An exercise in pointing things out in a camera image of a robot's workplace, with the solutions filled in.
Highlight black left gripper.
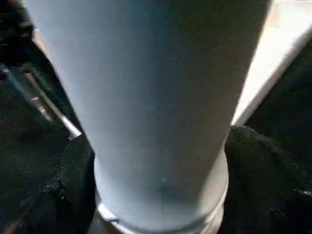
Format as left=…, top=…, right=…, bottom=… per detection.
left=0, top=0, right=78, bottom=132

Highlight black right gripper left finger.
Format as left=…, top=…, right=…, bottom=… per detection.
left=9, top=135, right=96, bottom=234

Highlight black mat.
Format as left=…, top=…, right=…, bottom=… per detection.
left=0, top=43, right=312, bottom=234

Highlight white plastic table top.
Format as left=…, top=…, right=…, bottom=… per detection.
left=34, top=0, right=312, bottom=234

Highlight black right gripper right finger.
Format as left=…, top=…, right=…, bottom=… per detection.
left=214, top=124, right=312, bottom=234

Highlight white plastic table leg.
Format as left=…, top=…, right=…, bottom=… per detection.
left=24, top=0, right=276, bottom=234

